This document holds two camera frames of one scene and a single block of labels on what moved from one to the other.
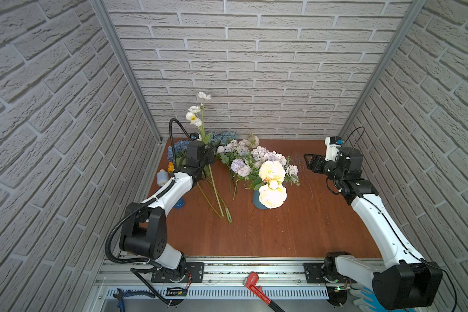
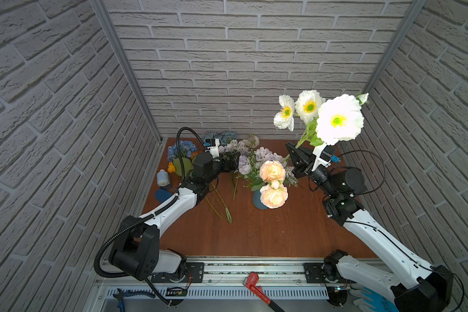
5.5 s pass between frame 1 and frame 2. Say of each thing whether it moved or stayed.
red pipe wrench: stayed
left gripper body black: moved
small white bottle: stayed
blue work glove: stayed
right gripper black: moved
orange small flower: stayed
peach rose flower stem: stayed
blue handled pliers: stayed
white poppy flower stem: moved
